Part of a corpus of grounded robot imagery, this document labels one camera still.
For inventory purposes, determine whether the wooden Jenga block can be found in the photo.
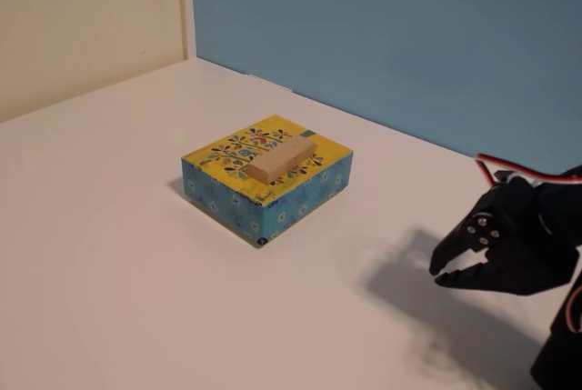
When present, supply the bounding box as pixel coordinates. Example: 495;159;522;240
246;136;316;185

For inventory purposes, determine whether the yellow and blue floral box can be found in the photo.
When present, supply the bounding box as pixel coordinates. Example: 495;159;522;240
180;114;355;249

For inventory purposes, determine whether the blue backdrop board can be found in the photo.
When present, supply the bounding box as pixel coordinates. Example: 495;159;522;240
188;0;582;182

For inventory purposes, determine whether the red white black servo cable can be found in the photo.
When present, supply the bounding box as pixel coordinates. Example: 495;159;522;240
565;278;582;335
475;152;582;187

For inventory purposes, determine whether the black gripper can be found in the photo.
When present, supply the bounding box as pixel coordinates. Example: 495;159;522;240
428;175;581;295

